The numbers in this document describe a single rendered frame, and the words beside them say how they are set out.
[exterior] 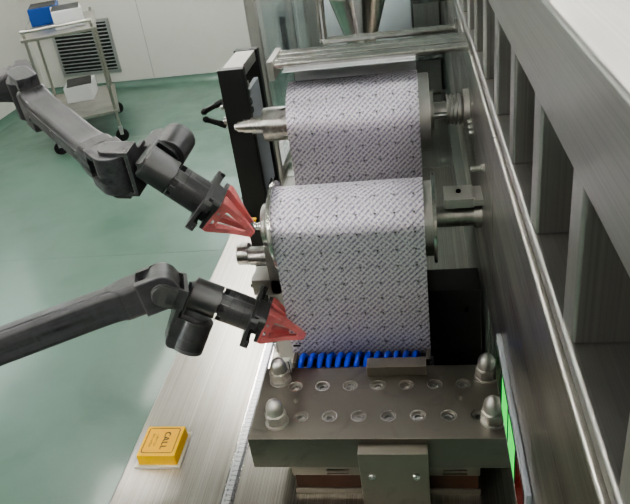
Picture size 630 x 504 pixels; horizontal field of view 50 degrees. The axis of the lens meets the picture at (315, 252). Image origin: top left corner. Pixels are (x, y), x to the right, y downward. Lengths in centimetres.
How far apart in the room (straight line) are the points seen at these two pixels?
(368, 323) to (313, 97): 41
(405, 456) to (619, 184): 72
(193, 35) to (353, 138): 576
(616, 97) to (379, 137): 89
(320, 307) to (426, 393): 22
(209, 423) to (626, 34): 103
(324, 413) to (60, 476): 172
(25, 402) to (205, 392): 178
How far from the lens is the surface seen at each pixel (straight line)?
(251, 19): 201
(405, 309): 111
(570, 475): 50
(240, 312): 112
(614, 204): 36
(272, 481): 117
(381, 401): 107
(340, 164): 125
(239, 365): 140
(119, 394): 290
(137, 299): 111
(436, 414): 105
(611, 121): 36
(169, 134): 113
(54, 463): 273
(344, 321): 113
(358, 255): 106
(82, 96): 605
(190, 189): 107
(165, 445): 124
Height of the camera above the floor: 176
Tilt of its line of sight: 30 degrees down
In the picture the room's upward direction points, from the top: 8 degrees counter-clockwise
